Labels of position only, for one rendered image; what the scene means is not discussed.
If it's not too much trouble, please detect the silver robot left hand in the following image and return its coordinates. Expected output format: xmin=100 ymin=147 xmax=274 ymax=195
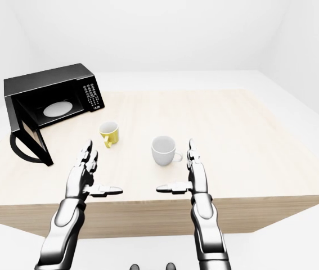
xmin=64 ymin=139 xmax=124 ymax=200

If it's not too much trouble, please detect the silver robot right hand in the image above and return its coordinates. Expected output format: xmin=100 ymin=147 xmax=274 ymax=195
xmin=156 ymin=138 xmax=208 ymax=197

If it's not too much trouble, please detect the black microwave door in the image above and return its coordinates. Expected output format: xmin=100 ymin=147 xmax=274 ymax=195
xmin=9 ymin=100 xmax=54 ymax=167

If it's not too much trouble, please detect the black microwave body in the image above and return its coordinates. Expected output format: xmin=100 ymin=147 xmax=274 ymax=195
xmin=3 ymin=63 xmax=106 ymax=133

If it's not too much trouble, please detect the white mug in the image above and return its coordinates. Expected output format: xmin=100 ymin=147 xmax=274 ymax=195
xmin=151 ymin=136 xmax=183 ymax=167

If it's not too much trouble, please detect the yellow mug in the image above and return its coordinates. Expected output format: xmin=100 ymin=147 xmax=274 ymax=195
xmin=99 ymin=121 xmax=120 ymax=149

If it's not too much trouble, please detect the white glass turntable plate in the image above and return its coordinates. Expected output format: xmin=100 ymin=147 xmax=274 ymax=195
xmin=43 ymin=101 xmax=73 ymax=118

